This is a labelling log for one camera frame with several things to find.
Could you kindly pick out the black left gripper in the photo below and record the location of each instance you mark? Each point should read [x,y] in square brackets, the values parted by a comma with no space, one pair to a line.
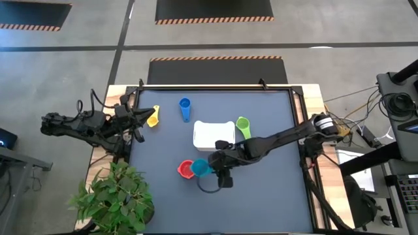
[125,117]

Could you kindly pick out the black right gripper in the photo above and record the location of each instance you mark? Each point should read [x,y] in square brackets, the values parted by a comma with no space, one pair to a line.
[233,153]

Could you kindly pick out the yellow measuring cup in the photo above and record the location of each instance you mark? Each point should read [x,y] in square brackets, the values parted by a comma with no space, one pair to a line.
[153,121]

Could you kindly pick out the teal measuring cup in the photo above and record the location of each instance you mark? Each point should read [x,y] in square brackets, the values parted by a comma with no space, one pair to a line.
[200,167]

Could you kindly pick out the red measuring cup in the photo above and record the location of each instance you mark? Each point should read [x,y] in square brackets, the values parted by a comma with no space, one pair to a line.
[185,169]

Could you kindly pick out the blue measuring cup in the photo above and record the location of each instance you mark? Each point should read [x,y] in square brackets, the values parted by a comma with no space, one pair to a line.
[185,104]

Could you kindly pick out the green measuring cup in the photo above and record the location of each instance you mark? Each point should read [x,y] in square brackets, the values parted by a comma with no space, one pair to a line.
[242,123]

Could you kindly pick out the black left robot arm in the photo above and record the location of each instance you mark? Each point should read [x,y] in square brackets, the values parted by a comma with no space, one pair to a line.
[85,125]

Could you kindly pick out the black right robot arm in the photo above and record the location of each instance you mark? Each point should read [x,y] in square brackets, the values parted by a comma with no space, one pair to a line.
[287,134]

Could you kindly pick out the white plastic basket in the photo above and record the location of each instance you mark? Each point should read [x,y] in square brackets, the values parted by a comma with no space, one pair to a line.
[212,134]

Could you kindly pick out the black hazard-striped floor mat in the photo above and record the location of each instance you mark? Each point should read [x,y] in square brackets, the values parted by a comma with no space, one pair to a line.
[29,14]
[212,9]
[215,72]

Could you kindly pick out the green potted plant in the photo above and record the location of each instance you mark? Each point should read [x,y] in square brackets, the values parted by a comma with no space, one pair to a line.
[114,196]

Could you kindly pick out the white paper sheet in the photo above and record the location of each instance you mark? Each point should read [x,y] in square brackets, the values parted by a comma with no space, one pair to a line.
[347,156]

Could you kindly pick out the black electronic device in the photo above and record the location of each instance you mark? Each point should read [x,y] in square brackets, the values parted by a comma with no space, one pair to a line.
[6,138]

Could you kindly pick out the grey desk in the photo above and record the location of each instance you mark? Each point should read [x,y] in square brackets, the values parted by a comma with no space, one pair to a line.
[13,169]

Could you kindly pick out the black backpack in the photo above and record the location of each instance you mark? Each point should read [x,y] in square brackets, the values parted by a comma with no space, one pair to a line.
[360,202]

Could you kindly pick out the black power adapter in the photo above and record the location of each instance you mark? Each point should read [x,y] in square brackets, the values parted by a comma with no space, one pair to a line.
[365,135]

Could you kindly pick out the black support beam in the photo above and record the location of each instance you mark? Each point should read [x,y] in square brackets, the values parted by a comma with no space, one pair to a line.
[369,158]

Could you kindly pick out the grey equipment cart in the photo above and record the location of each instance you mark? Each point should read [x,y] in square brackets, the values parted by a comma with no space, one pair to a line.
[392,85]

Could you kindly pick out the black keyboard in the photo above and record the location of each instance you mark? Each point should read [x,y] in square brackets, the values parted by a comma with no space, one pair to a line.
[409,192]

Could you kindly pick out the dark tablet screen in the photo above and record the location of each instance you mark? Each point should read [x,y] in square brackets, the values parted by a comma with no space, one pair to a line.
[412,127]

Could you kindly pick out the black table frame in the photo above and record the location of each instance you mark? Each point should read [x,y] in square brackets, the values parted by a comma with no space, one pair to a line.
[212,87]

